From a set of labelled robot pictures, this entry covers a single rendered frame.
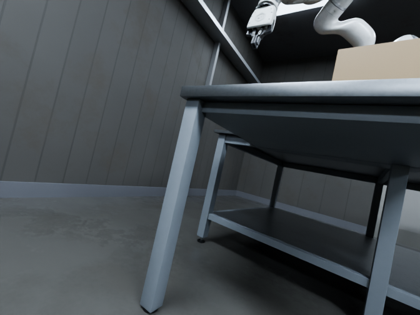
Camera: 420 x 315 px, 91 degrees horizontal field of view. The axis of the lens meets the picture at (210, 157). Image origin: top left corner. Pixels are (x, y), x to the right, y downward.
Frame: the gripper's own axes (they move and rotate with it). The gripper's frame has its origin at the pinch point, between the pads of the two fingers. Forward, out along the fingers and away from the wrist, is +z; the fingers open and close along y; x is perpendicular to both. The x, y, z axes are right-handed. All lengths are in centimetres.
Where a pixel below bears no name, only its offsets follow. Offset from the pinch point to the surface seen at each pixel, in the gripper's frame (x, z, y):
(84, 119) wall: 27, 34, -165
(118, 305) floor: 2, 110, -19
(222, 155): 66, 32, -37
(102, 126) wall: 45, 33, -165
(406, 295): 66, 74, 69
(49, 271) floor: -8, 113, -52
